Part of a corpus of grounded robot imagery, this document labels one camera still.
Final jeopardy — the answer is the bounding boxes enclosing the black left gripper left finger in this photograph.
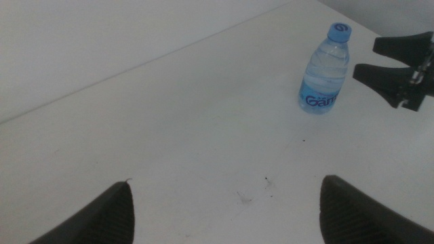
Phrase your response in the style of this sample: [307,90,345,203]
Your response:
[28,181,136,244]

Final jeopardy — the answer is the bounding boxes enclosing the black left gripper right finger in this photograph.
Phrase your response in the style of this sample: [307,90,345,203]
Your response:
[319,175,434,244]

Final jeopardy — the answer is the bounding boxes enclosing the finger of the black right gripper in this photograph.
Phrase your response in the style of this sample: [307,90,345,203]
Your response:
[352,63,427,112]
[372,31,434,67]

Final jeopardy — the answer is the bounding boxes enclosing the clear water bottle blue cap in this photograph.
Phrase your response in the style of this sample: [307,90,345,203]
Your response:
[298,22,353,115]

